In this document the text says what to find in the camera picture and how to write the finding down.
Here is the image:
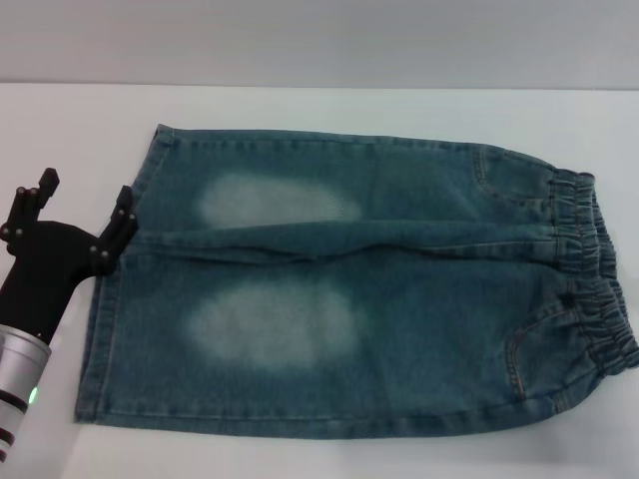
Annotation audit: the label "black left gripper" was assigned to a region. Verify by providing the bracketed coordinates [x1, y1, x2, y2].
[0, 168, 139, 346]

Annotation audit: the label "blue denim shorts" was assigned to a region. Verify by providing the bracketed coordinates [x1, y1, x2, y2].
[73, 123, 639, 440]

